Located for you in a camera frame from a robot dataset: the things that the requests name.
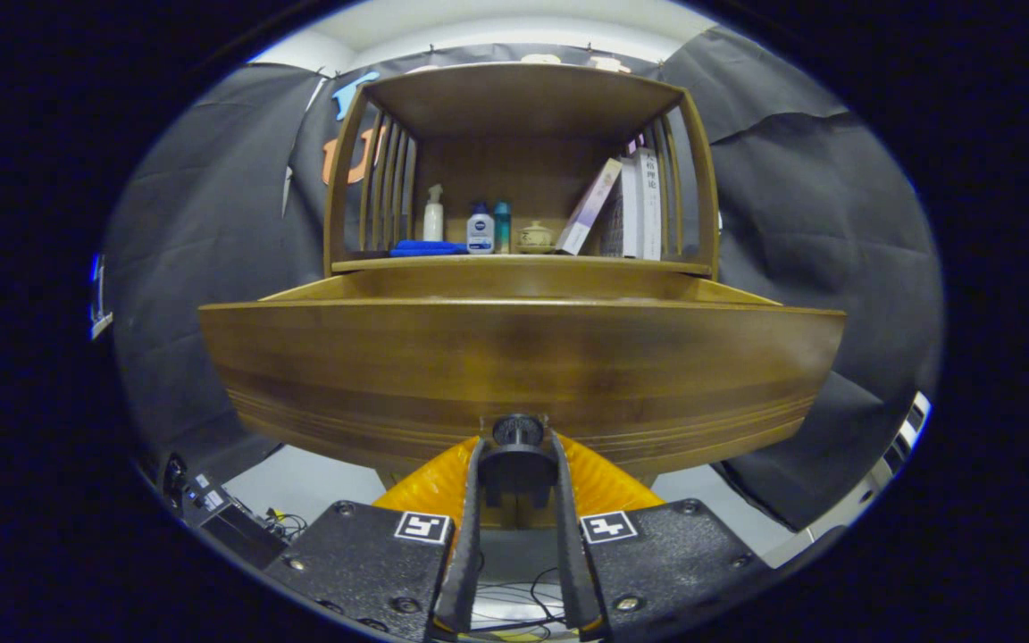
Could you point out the brown wooden cabinet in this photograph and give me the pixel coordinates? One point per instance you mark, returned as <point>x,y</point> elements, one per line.
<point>514,116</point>

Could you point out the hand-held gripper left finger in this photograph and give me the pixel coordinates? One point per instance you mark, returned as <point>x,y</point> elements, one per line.
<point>465,563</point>

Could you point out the white spray bottle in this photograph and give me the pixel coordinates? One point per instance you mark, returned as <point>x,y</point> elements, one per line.
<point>433,223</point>

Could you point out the white and black striped object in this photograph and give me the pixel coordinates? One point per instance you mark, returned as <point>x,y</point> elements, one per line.
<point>907,429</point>

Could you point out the purple and white book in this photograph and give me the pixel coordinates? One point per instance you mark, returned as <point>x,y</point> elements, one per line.
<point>588,207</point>

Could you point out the patterned cover book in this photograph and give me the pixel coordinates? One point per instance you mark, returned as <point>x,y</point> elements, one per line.
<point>613,223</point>

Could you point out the beige lidded teacup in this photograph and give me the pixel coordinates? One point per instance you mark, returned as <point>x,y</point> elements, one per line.
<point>535,238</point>

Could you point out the slim teal bottle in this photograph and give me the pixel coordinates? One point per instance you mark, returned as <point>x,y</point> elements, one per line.
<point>502,230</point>

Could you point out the white book with black lettering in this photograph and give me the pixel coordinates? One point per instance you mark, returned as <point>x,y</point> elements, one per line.
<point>650,214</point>

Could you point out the wooden countertop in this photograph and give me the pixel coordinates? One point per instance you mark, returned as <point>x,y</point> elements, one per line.
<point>550,263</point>

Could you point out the wooden drawer with black knob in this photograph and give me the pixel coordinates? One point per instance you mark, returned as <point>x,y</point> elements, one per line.
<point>514,357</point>

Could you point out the white bottle with blue cap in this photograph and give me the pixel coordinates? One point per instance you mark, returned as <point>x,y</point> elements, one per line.
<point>480,234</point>

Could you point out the black power strip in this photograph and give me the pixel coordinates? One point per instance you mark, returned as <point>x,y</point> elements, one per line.
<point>238,536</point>

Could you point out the blue folded cloth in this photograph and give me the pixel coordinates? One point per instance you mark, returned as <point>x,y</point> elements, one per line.
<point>425,247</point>

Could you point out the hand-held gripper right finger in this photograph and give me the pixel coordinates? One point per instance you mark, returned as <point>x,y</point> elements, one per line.
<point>568,563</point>

